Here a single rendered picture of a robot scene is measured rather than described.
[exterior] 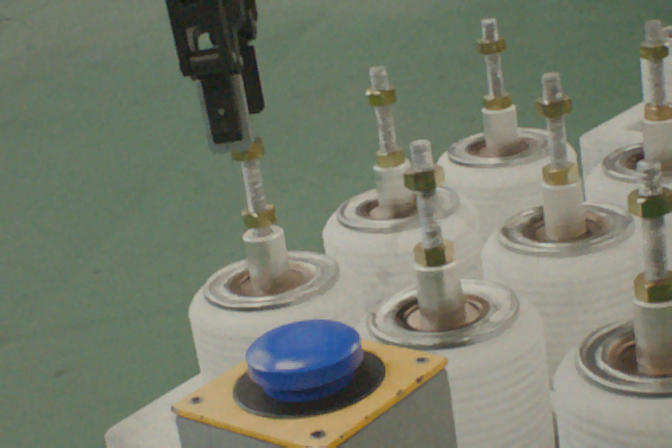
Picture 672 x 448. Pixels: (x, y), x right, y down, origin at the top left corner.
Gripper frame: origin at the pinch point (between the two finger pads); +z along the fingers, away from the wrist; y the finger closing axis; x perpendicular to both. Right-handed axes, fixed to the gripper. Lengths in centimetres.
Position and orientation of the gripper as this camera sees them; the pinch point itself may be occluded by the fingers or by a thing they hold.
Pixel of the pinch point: (235, 107)
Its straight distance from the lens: 68.2
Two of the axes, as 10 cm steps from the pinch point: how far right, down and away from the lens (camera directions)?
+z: 1.6, 9.3, 3.4
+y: -0.4, 3.5, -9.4
